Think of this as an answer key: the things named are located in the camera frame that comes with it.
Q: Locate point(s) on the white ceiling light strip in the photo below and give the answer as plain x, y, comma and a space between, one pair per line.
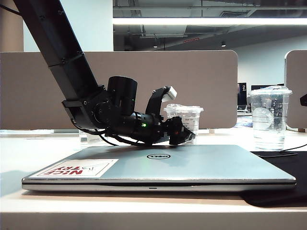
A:
204, 21

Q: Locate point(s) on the small wooden divider foot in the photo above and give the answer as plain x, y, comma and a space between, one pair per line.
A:
212, 131
301, 130

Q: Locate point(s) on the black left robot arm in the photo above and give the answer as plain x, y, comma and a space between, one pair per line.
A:
60, 48

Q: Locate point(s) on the grey ceiling air duct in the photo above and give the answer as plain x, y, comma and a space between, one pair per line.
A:
165, 30

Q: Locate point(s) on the black angular object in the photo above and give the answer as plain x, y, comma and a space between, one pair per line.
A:
304, 100

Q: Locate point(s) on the black mouse pad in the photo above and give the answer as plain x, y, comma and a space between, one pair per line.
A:
275, 196

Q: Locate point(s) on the brown desk divider white edge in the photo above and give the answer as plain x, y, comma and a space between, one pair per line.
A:
298, 72

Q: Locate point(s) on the black ceiling spotlight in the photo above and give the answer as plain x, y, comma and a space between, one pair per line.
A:
223, 44

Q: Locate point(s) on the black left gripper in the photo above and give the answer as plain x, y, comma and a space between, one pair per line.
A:
146, 130

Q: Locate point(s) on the white wrist camera on bracket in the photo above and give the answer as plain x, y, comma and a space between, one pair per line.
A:
156, 100

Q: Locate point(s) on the large clear cup with logo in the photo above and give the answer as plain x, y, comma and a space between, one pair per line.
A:
268, 124

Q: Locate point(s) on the wide brown desk divider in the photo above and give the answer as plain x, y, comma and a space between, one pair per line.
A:
192, 76

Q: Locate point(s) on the black sign with number two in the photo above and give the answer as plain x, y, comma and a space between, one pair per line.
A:
243, 93

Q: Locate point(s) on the white red Nice Try sticker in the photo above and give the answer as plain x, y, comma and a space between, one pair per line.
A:
76, 169

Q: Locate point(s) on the dark background monitor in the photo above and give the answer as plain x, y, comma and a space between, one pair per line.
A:
263, 87

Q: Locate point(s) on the clear cup with tall label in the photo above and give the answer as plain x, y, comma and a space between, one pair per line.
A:
92, 139

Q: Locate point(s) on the silver Dell laptop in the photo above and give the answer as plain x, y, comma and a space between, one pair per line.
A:
204, 167

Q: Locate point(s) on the clear cup with short label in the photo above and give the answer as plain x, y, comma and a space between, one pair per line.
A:
189, 115

